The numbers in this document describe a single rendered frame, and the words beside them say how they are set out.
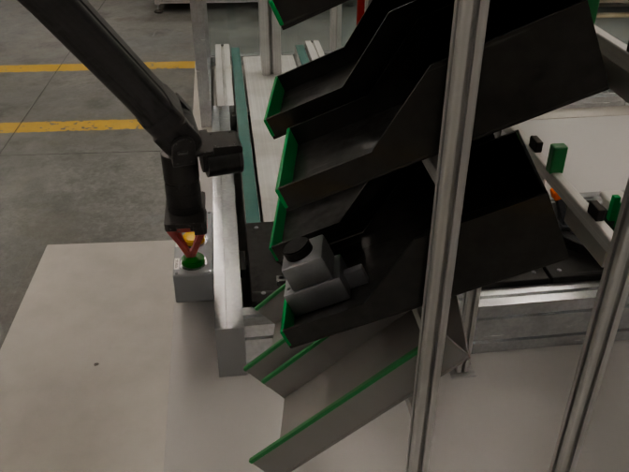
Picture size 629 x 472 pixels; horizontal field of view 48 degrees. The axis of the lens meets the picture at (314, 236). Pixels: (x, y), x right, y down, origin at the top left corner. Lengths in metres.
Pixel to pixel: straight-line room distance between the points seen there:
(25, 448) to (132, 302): 0.35
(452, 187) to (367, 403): 0.28
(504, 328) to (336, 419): 0.50
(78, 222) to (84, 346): 2.10
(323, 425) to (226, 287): 0.47
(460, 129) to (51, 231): 2.85
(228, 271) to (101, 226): 2.08
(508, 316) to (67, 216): 2.52
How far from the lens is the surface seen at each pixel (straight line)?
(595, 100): 2.25
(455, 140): 0.56
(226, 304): 1.16
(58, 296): 1.40
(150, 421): 1.12
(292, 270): 0.71
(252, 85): 2.12
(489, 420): 1.13
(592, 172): 1.86
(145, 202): 3.41
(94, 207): 3.44
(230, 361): 1.14
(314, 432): 0.80
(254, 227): 1.31
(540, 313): 1.22
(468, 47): 0.54
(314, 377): 0.91
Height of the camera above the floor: 1.67
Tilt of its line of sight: 33 degrees down
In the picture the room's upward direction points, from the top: straight up
